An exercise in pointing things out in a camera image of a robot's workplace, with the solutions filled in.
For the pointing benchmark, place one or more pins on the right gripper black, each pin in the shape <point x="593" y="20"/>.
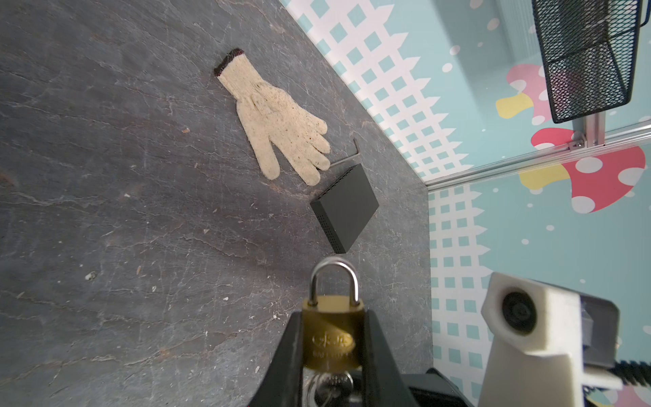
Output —
<point x="433" y="389"/>

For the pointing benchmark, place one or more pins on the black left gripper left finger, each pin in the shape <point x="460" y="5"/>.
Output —
<point x="282" y="384"/>

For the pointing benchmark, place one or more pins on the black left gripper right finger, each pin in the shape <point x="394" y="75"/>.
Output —
<point x="382" y="383"/>

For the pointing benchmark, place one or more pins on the small brass padlock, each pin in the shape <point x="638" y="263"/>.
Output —
<point x="333" y="325"/>

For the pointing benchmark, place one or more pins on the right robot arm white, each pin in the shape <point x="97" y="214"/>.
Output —
<point x="633" y="374"/>

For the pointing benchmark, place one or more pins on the metal hex key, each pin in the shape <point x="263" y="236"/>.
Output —
<point x="355" y="155"/>

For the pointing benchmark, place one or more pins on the black flat box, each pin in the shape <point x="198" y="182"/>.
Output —
<point x="345" y="208"/>

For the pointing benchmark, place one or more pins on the beige knit work glove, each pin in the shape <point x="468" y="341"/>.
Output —
<point x="273" y="120"/>

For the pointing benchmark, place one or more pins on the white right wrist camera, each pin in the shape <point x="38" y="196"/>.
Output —
<point x="549" y="344"/>

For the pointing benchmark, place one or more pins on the black mesh wall basket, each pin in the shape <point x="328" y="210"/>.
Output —
<point x="589" y="53"/>

